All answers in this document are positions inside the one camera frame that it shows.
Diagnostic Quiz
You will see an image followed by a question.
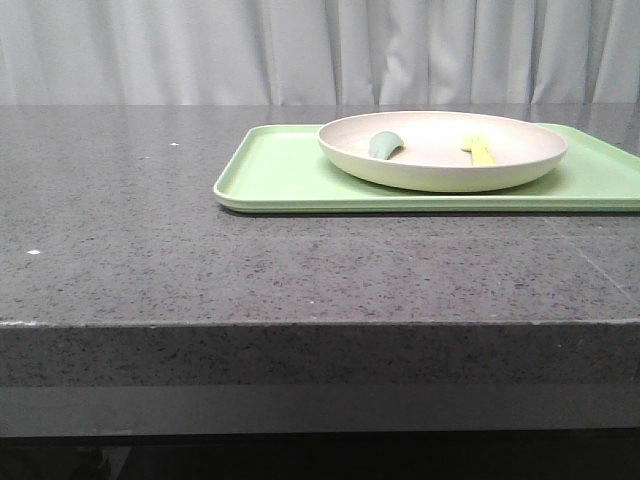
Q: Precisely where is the cream round plate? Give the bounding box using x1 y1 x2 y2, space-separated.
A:
318 111 568 193

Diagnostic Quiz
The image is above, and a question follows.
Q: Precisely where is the yellow plastic fork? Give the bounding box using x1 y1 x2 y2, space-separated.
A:
461 135 495 166

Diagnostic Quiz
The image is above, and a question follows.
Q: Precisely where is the light green serving tray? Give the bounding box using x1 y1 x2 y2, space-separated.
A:
213 124 639 214

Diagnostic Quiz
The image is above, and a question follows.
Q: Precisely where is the green plastic spoon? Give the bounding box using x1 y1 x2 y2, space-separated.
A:
368 131 404 160

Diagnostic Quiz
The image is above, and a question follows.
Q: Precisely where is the white curtain backdrop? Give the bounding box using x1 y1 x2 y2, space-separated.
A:
1 1 639 105

